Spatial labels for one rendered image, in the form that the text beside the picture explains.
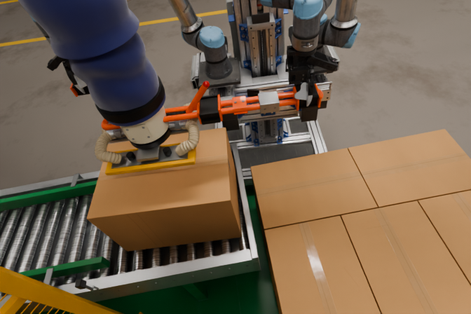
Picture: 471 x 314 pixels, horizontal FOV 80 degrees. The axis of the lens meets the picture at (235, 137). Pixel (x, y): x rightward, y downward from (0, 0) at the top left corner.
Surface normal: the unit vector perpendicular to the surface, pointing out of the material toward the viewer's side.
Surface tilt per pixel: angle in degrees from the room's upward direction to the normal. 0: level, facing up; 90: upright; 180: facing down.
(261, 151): 0
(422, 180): 0
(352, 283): 0
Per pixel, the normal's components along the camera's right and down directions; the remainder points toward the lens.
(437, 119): -0.13, -0.64
